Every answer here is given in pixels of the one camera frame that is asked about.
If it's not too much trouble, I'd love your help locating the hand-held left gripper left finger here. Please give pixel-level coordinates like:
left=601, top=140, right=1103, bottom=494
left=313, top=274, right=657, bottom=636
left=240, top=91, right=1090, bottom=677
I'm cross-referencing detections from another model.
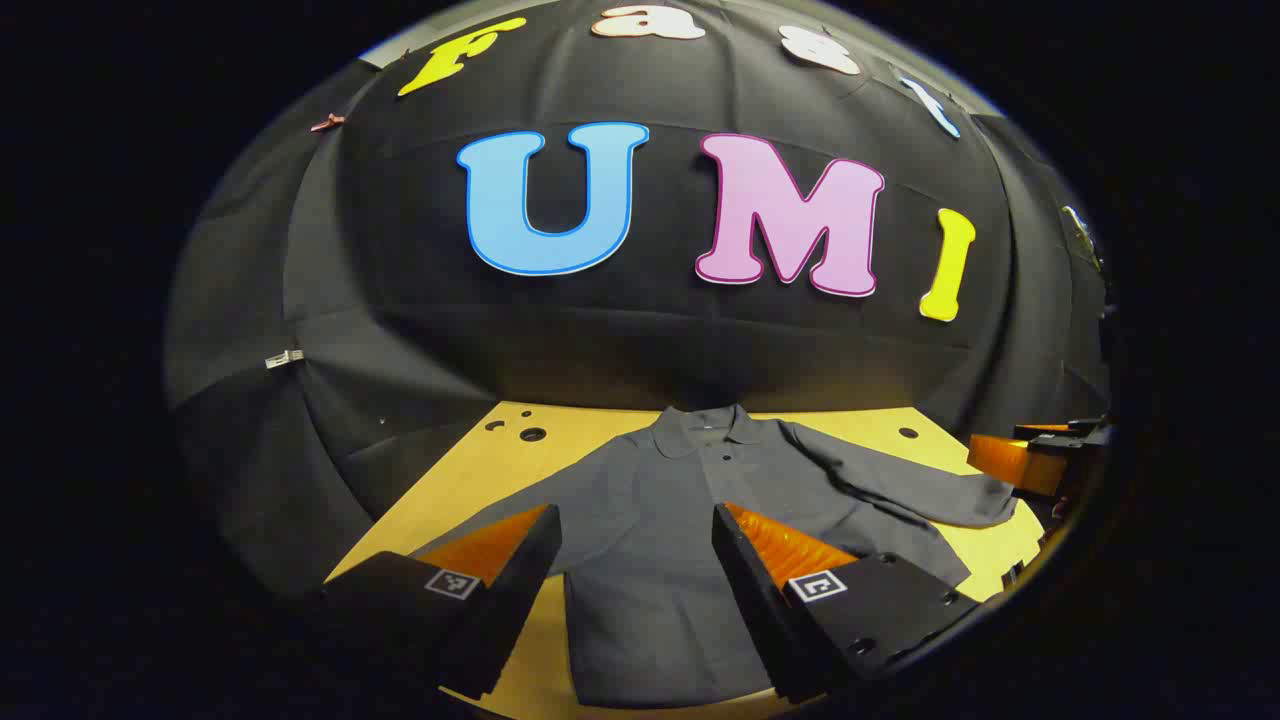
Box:
left=320, top=503, right=563, bottom=701

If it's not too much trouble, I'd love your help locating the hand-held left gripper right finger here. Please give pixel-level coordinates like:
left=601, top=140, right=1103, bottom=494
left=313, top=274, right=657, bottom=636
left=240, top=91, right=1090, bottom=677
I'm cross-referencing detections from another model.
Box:
left=711, top=500, right=983, bottom=704

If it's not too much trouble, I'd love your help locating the grey long-sleeved collared shirt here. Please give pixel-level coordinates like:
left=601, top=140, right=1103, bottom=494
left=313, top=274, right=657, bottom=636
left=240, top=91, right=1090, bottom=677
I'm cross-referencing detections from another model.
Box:
left=415, top=403, right=1021, bottom=711

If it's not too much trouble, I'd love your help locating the black backdrop cloth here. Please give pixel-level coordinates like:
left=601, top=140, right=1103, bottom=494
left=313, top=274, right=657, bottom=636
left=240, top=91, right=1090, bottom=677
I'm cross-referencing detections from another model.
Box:
left=165, top=0, right=1113, bottom=601

